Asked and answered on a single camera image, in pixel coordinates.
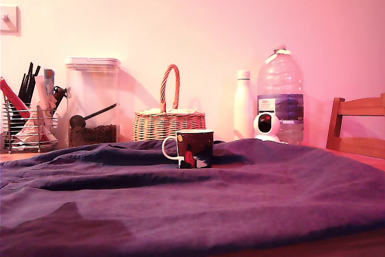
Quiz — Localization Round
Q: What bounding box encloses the clear coffee bean container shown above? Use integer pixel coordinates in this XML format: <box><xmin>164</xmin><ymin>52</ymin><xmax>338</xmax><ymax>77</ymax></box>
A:
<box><xmin>65</xmin><ymin>57</ymin><xmax>122</xmax><ymax>149</ymax></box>

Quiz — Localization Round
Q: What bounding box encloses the dark picture mug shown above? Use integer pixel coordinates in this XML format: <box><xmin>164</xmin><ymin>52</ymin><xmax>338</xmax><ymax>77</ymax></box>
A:
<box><xmin>161</xmin><ymin>129</ymin><xmax>215</xmax><ymax>170</ymax></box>

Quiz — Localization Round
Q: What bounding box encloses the white insulated bottle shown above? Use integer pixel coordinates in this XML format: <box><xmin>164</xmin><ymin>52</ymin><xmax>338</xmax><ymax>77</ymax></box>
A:
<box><xmin>233</xmin><ymin>70</ymin><xmax>255</xmax><ymax>141</ymax></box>

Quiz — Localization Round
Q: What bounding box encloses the large clear water bottle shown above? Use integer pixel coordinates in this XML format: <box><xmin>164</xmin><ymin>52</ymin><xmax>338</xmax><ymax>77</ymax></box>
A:
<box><xmin>257</xmin><ymin>45</ymin><xmax>304</xmax><ymax>146</ymax></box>

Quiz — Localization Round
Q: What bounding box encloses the blue cloth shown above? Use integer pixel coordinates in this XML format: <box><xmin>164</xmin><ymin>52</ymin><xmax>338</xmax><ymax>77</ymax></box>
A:
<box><xmin>0</xmin><ymin>138</ymin><xmax>385</xmax><ymax>257</ymax></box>

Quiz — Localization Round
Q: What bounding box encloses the black scoop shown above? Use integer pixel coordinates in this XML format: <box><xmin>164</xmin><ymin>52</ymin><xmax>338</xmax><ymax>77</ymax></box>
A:
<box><xmin>69</xmin><ymin>103</ymin><xmax>118</xmax><ymax>130</ymax></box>

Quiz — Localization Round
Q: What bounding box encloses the dark brown kitchen tool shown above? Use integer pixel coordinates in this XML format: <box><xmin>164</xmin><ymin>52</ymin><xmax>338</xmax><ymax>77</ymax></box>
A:
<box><xmin>52</xmin><ymin>85</ymin><xmax>69</xmax><ymax>109</ymax></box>

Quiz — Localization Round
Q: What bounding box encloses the blue packet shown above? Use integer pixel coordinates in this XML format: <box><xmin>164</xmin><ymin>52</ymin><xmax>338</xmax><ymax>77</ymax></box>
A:
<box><xmin>43</xmin><ymin>69</ymin><xmax>56</xmax><ymax>96</ymax></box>

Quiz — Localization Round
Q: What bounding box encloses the wooden chair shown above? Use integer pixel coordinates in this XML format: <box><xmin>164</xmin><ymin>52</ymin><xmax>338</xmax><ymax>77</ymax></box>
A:
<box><xmin>325</xmin><ymin>93</ymin><xmax>385</xmax><ymax>161</ymax></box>

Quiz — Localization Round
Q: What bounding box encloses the red kitchen utensil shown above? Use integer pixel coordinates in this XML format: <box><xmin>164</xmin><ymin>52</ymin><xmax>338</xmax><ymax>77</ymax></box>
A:
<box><xmin>0</xmin><ymin>76</ymin><xmax>31</xmax><ymax>119</ymax></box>

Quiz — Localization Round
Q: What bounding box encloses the wicker basket with handle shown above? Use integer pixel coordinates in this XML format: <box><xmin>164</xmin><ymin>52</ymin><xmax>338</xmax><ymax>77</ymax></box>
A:
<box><xmin>132</xmin><ymin>64</ymin><xmax>208</xmax><ymax>142</ymax></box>

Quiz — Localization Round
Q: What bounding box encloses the small white round camera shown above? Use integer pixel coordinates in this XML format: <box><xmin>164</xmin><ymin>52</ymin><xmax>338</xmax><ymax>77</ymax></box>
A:
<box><xmin>253</xmin><ymin>112</ymin><xmax>282</xmax><ymax>143</ymax></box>

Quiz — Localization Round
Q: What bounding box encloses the black utensil handle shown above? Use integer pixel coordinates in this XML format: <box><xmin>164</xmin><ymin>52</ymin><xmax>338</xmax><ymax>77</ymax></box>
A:
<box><xmin>29</xmin><ymin>64</ymin><xmax>42</xmax><ymax>93</ymax></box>
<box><xmin>18</xmin><ymin>62</ymin><xmax>34</xmax><ymax>105</ymax></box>

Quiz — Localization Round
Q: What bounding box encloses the metal wire rack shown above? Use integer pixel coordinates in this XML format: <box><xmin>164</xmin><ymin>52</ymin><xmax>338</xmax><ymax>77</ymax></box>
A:
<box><xmin>1</xmin><ymin>96</ymin><xmax>60</xmax><ymax>154</ymax></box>

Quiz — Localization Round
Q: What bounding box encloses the white wall plate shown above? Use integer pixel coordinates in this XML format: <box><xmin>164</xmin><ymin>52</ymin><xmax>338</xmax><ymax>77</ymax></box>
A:
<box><xmin>0</xmin><ymin>5</ymin><xmax>21</xmax><ymax>37</ymax></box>

